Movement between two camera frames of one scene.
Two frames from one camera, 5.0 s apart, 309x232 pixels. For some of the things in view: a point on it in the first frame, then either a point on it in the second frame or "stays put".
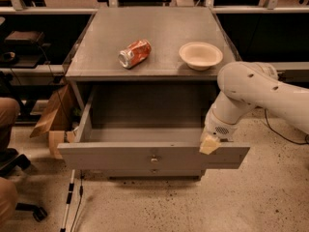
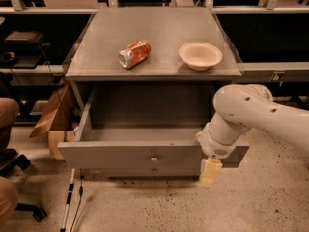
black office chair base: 10,160 stays put
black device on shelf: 22,49 stays put
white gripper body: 216,128 to 214,145
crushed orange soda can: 135,54 stays put
